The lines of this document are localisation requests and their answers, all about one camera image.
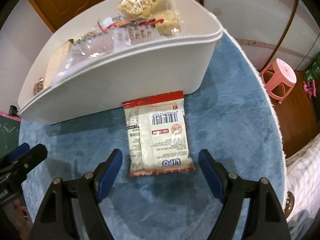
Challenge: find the blue folded towel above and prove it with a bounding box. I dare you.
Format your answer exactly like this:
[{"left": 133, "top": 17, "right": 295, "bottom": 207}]
[{"left": 287, "top": 210, "right": 315, "bottom": 230}]

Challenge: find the dark red dates packet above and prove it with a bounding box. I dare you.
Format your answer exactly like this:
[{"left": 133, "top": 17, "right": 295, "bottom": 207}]
[{"left": 96, "top": 17, "right": 165, "bottom": 33}]

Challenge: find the large clear bread bag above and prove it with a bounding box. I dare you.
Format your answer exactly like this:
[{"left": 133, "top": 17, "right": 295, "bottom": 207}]
[{"left": 52, "top": 29, "right": 118, "bottom": 82}]

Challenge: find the green bag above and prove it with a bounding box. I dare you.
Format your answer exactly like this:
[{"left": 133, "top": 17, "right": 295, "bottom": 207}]
[{"left": 304, "top": 52, "right": 320, "bottom": 82}]

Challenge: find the pale blue wardrobe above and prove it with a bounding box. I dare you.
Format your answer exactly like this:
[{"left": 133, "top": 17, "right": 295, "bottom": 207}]
[{"left": 202, "top": 0, "right": 320, "bottom": 70}]

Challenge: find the white plastic storage bin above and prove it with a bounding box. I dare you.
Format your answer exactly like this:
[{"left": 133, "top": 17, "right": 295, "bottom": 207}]
[{"left": 17, "top": 0, "right": 223, "bottom": 125}]

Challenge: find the pink plastic stool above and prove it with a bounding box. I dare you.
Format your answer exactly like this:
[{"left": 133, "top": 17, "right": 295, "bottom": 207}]
[{"left": 259, "top": 58, "right": 297, "bottom": 104}]

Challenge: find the tan wafer box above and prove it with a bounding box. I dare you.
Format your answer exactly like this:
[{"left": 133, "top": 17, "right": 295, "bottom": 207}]
[{"left": 44, "top": 40, "right": 74, "bottom": 87}]

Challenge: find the brown glossy round object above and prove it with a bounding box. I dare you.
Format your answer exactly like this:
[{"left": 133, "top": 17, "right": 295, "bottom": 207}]
[{"left": 285, "top": 191, "right": 295, "bottom": 214}]

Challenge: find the checked bed blanket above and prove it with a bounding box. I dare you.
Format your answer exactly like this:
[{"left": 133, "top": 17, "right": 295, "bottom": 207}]
[{"left": 285, "top": 132, "right": 320, "bottom": 240}]

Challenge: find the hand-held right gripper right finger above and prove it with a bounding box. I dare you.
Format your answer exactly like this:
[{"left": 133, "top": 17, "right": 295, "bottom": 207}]
[{"left": 198, "top": 149, "right": 292, "bottom": 240}]

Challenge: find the blue table cloth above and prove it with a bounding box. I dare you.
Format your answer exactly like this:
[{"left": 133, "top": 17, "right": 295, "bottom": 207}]
[{"left": 19, "top": 34, "right": 287, "bottom": 240}]

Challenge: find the white cartoon snack bag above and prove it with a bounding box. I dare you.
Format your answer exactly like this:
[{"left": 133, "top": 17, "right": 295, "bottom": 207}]
[{"left": 112, "top": 24, "right": 161, "bottom": 47}]

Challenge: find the green chalkboard easel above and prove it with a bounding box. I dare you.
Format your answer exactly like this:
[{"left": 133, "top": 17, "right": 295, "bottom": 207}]
[{"left": 0, "top": 105, "right": 22, "bottom": 155}]

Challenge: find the pink toy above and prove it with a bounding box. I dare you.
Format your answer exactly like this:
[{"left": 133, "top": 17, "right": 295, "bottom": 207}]
[{"left": 302, "top": 80, "right": 318, "bottom": 98}]

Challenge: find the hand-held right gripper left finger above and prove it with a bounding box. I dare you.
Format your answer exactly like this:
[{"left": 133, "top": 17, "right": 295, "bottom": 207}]
[{"left": 31, "top": 149, "right": 123, "bottom": 240}]

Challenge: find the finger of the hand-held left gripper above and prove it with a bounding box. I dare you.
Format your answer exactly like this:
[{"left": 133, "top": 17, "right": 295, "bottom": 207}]
[
  {"left": 0, "top": 142, "right": 30, "bottom": 165},
  {"left": 0, "top": 144, "right": 48, "bottom": 180}
]

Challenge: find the white packet with red ends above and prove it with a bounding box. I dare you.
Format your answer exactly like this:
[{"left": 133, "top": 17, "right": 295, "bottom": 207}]
[{"left": 122, "top": 90, "right": 196, "bottom": 178}]

